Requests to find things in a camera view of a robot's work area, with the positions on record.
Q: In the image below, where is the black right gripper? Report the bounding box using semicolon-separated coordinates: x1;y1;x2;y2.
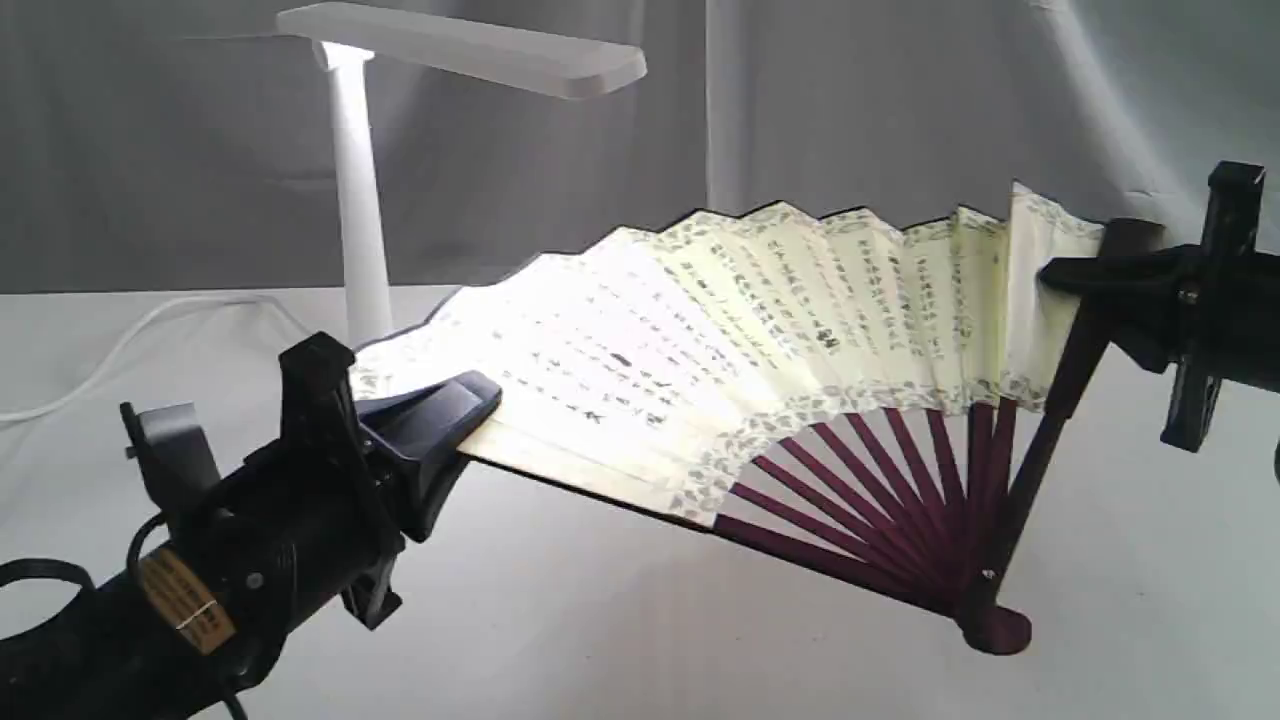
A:
1038;161;1279;454

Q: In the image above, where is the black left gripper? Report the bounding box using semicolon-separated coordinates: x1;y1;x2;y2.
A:
201;332;502;632

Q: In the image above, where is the cream paper folding fan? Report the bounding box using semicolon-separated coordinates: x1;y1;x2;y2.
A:
349;183;1164;656

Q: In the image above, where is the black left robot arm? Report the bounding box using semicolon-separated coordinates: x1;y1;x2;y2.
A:
3;332;502;719

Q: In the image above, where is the white desk lamp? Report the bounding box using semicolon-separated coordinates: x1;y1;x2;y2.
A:
273;1;648;346

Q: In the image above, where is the grey backdrop curtain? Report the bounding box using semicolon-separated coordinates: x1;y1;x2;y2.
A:
1;1;1279;296

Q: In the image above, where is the white lamp power cable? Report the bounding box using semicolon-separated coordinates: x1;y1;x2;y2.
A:
0;293;347;427

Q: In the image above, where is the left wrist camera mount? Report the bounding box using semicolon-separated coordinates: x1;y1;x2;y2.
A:
119;402;221;536

